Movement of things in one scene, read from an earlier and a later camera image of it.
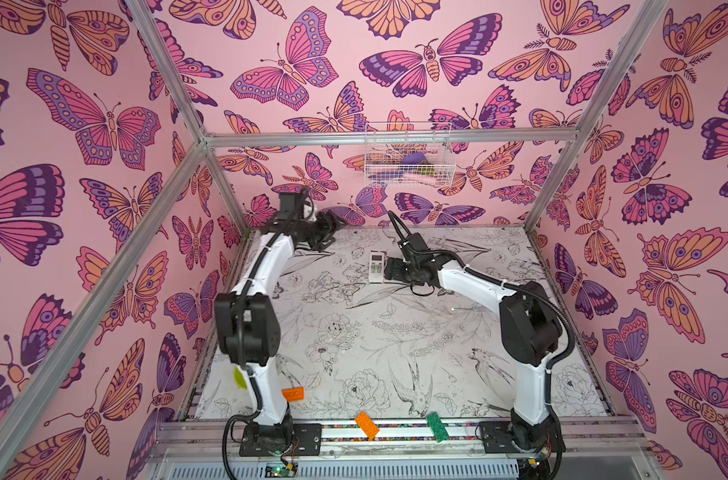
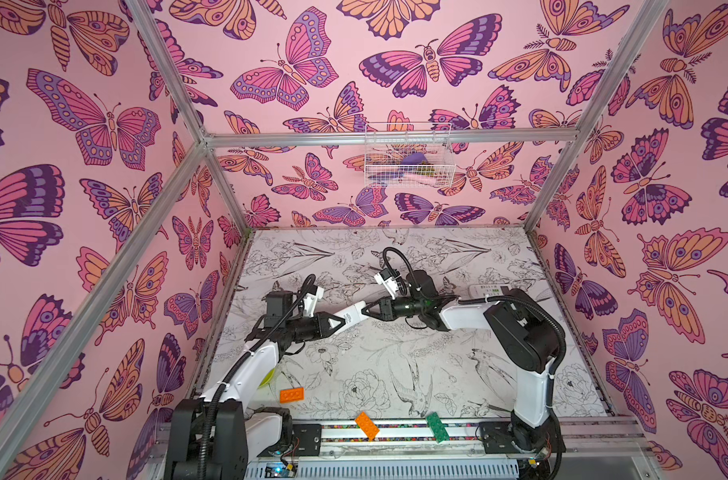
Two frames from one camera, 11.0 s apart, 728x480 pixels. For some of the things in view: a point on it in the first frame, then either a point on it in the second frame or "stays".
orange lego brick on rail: x=369 y=427 stays
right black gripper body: x=397 y=271 → x=385 y=308
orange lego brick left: x=293 y=394 stays
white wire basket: x=408 y=155 stays
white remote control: x=376 y=266 → x=352 y=315
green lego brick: x=437 y=428 stays
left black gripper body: x=317 y=232 → x=305 y=329
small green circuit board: x=279 y=472 stays
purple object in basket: x=414 y=158 stays
